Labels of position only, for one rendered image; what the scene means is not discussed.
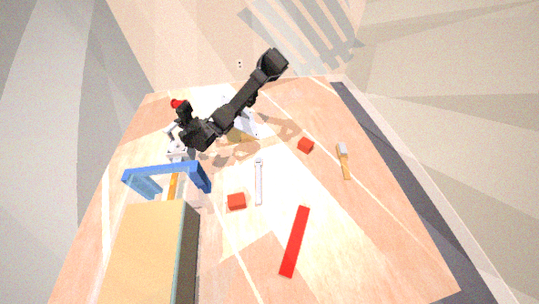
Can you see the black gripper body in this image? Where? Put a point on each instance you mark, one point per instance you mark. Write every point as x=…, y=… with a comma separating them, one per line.
x=184, y=111

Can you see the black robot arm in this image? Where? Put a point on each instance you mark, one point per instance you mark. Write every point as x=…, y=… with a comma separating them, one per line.
x=272, y=65

